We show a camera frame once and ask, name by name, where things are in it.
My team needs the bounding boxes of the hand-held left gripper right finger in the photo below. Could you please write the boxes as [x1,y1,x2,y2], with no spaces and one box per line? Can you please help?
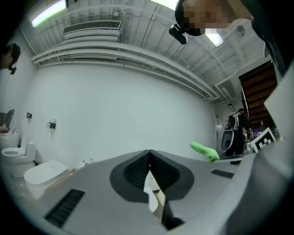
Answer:
[149,150,241,230]

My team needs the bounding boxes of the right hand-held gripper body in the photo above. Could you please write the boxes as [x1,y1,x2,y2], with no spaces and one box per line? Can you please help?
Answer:
[250,127,276,154]

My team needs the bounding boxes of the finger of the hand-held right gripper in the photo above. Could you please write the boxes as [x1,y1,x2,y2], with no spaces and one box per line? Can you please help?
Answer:
[213,156,243,163]

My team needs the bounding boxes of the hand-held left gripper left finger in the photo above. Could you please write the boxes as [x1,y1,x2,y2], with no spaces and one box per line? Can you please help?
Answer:
[36,150,166,235]

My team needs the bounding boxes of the green cloth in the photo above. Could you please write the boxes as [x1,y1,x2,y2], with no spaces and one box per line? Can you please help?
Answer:
[189,140,221,162]

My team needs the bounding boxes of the white toilet lid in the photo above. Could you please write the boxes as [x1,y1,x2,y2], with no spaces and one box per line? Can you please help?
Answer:
[148,191,159,213]

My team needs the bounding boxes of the white toilet tank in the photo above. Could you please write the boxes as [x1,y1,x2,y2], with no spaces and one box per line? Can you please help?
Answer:
[144,170,161,192]

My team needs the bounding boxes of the white open toilet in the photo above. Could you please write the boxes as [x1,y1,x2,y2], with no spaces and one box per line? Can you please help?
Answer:
[1,140,36,179]

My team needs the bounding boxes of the plastic-wrapped white foam part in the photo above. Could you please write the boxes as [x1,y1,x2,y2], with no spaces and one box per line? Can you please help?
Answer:
[73,160,87,171]

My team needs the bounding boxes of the brown wooden staircase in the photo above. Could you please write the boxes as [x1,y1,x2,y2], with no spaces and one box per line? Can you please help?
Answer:
[238,61,278,129]

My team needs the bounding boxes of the person's black shirt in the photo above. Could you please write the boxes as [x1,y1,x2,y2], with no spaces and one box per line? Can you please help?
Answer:
[251,0,287,76]

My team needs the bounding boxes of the round ceiling detector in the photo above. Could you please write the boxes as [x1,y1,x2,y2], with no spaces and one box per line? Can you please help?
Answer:
[235,24,246,38]

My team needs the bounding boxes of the ceiling light panel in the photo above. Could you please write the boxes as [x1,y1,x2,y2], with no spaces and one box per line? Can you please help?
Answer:
[204,27,225,48]
[150,0,180,11]

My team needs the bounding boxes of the white ceiling ducts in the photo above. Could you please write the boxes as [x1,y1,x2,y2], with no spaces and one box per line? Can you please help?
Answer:
[31,42,221,101]

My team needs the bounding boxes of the person's head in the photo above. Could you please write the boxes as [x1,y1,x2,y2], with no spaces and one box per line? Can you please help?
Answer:
[174,0,254,37]

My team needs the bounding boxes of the white ceiling air conditioner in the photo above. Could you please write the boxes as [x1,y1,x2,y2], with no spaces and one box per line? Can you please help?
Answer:
[62,20,123,43]

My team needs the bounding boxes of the long ceiling light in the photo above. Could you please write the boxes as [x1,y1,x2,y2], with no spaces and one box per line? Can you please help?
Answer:
[31,0,67,28]

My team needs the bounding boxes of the black head camera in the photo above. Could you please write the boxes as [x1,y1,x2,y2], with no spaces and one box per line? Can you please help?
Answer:
[169,23,188,45]

